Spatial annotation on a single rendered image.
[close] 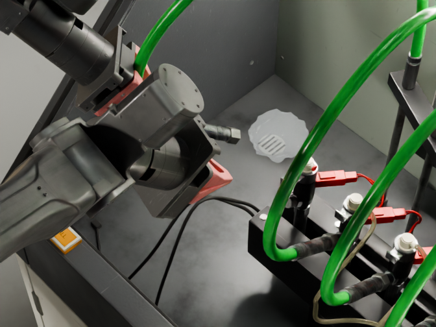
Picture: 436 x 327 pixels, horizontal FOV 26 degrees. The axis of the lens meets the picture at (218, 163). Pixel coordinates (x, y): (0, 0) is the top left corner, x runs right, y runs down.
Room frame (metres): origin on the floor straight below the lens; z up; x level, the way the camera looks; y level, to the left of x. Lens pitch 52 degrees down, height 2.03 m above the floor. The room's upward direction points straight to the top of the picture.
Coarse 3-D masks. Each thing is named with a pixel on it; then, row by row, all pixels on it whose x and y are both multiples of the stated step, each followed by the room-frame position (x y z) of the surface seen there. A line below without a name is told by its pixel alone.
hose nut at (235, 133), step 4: (232, 128) 0.78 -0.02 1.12; (236, 128) 0.78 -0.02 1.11; (232, 132) 0.77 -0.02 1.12; (236, 132) 0.77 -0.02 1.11; (232, 136) 0.77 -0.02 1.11; (236, 136) 0.77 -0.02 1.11; (240, 136) 0.77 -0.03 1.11; (228, 140) 0.76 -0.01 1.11; (232, 140) 0.77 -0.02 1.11; (236, 140) 0.77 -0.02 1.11
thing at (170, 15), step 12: (180, 0) 0.75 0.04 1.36; (192, 0) 0.75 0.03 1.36; (420, 0) 0.86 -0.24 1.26; (168, 12) 0.75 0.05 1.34; (180, 12) 0.75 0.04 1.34; (156, 24) 0.74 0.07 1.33; (168, 24) 0.74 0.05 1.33; (156, 36) 0.74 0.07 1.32; (420, 36) 0.86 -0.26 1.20; (144, 48) 0.73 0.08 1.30; (420, 48) 0.86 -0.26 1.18; (144, 60) 0.73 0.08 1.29; (408, 60) 0.86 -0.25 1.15; (420, 60) 0.86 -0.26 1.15
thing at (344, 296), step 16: (432, 112) 0.61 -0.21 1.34; (432, 128) 0.59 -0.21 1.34; (416, 144) 0.58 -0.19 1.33; (400, 160) 0.57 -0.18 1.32; (384, 176) 0.56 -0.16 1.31; (368, 192) 0.55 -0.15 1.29; (384, 192) 0.55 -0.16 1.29; (368, 208) 0.54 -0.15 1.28; (352, 224) 0.53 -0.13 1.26; (352, 240) 0.52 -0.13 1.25; (336, 256) 0.51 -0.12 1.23; (336, 272) 0.51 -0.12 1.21; (320, 288) 0.51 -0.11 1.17; (352, 288) 0.55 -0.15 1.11; (368, 288) 0.56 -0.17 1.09; (384, 288) 0.58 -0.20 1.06; (336, 304) 0.52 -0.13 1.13
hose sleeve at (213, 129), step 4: (208, 124) 0.77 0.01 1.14; (204, 128) 0.76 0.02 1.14; (208, 128) 0.76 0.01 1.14; (212, 128) 0.76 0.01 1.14; (216, 128) 0.76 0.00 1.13; (220, 128) 0.77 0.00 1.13; (224, 128) 0.77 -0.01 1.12; (228, 128) 0.78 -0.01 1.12; (208, 132) 0.76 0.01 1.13; (212, 132) 0.76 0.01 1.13; (216, 132) 0.76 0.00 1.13; (220, 132) 0.76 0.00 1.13; (224, 132) 0.77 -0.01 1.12; (228, 132) 0.77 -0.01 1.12; (212, 136) 0.76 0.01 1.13; (216, 136) 0.76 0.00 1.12; (220, 136) 0.76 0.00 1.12; (224, 136) 0.76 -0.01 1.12; (228, 136) 0.76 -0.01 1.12; (220, 140) 0.76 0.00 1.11; (224, 140) 0.76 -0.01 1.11
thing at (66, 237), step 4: (60, 232) 0.72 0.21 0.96; (64, 232) 0.72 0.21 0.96; (68, 232) 0.72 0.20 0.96; (56, 236) 0.72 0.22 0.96; (60, 236) 0.72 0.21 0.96; (64, 236) 0.72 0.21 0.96; (68, 236) 0.72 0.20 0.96; (72, 236) 0.72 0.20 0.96; (76, 236) 0.72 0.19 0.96; (52, 240) 0.71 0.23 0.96; (60, 240) 0.71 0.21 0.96; (64, 240) 0.71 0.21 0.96; (68, 240) 0.71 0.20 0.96; (72, 240) 0.71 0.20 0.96; (80, 240) 0.71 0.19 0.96; (64, 244) 0.70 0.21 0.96; (76, 244) 0.71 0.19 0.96; (60, 248) 0.70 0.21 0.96; (72, 248) 0.70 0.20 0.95; (64, 252) 0.69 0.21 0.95
